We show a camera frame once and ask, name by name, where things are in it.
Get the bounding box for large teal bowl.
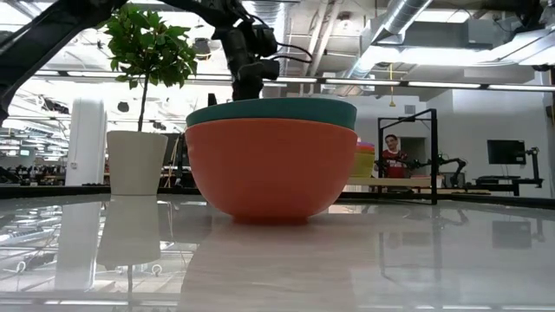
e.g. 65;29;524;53
185;97;358;131

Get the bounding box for large coral orange bowl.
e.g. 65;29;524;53
184;118;359;225

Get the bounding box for small yellow bowl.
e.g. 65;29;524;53
349;153;376;179

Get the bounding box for green leafy plant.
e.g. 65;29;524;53
103;3;199;133

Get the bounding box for ceiling strip light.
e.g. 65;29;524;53
324;78;401;87
407;81;482;89

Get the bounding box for white plant pot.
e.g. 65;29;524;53
106;130;169;197

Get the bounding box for person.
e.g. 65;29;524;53
381;133;409;179

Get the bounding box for black computer monitor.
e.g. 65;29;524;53
486;139;527;166

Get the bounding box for black background desk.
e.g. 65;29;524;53
472;146;545;197

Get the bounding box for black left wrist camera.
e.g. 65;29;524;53
249;23;279;60

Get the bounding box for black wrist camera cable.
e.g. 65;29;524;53
242;3;314;65

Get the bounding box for silver ceiling air duct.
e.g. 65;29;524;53
336;0;434;94

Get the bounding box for wooden shelf with black frame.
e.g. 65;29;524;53
342;107;438;205

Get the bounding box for black aluminium table frame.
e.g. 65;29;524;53
0;185;555;210

